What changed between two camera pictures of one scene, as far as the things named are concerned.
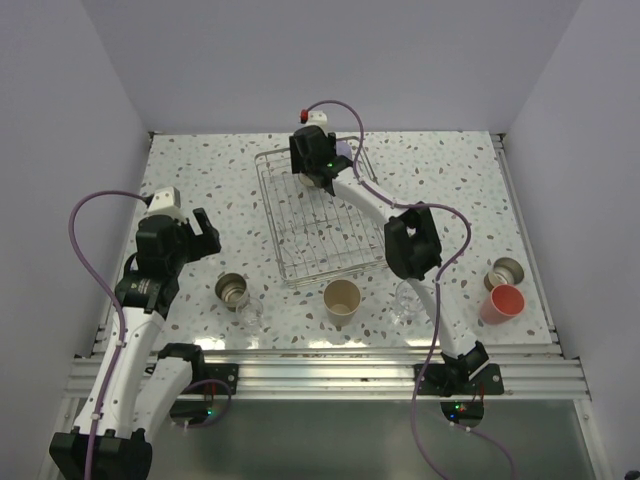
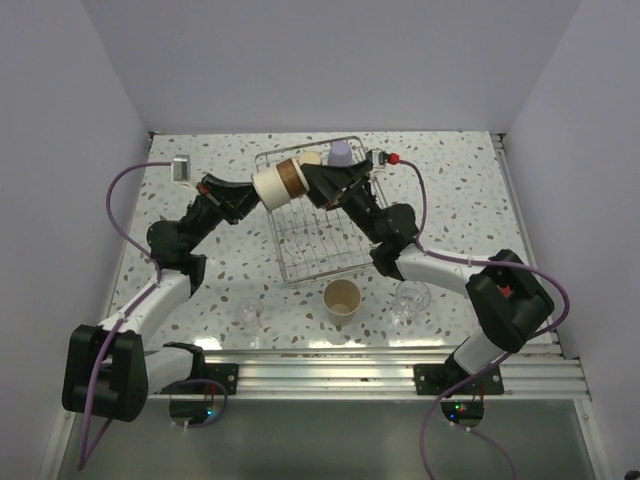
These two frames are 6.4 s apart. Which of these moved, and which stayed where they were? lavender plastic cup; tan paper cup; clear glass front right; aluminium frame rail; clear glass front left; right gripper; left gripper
Moved: left gripper; right gripper
Stayed: aluminium frame rail; clear glass front right; tan paper cup; lavender plastic cup; clear glass front left
